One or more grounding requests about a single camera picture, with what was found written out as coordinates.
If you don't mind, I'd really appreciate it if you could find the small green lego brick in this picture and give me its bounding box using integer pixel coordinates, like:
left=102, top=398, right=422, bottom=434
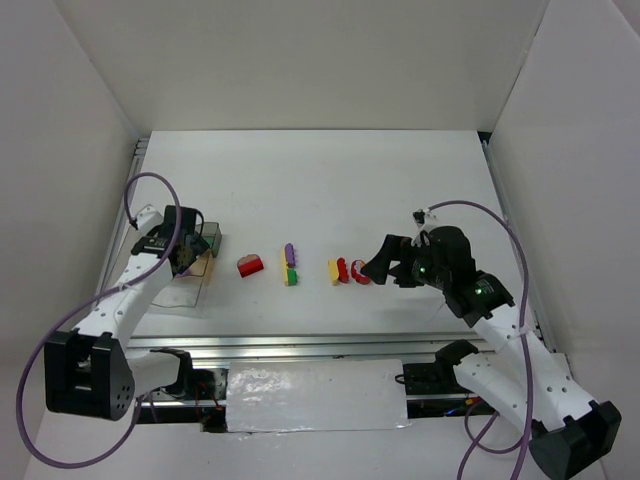
left=286, top=268, right=298, bottom=286

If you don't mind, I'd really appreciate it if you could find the purple lego brick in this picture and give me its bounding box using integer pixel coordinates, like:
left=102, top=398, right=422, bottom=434
left=283, top=243, right=296, bottom=268

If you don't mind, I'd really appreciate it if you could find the long yellow lego plate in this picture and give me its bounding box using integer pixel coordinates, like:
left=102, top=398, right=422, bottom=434
left=281, top=248, right=291, bottom=287

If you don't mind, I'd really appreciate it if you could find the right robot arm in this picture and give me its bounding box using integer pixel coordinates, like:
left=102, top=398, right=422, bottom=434
left=362, top=226, right=622, bottom=479

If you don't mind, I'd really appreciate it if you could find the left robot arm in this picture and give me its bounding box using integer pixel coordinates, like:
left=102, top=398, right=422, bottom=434
left=44, top=205, right=209, bottom=421

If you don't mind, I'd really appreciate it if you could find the red flower print block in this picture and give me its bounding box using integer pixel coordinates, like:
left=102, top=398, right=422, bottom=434
left=351, top=259, right=371, bottom=285

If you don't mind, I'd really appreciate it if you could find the red lego brick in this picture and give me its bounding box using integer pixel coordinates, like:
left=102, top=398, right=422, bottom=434
left=336, top=257, right=350, bottom=283

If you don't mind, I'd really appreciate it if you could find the yellow lego brick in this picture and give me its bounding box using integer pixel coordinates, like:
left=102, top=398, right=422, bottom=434
left=328, top=259, right=340, bottom=286

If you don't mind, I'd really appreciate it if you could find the colourless clear container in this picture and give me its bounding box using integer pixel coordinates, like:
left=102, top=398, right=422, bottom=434
left=149, top=276, right=207, bottom=318

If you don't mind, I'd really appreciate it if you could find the red brick with cupcake print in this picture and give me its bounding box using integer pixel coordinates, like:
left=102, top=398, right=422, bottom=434
left=236, top=254, right=264, bottom=278

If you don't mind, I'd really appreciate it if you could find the white foam cover panel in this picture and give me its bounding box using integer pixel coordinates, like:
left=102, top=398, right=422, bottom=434
left=226, top=359, right=409, bottom=433

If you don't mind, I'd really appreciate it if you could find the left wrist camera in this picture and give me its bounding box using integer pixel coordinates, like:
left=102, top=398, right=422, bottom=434
left=129, top=205, right=163, bottom=235

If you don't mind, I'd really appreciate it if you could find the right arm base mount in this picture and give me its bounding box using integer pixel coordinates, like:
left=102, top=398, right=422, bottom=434
left=394, top=340, right=482, bottom=419

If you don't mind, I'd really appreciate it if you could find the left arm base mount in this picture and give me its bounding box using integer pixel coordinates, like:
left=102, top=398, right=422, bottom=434
left=129, top=348, right=228, bottom=433

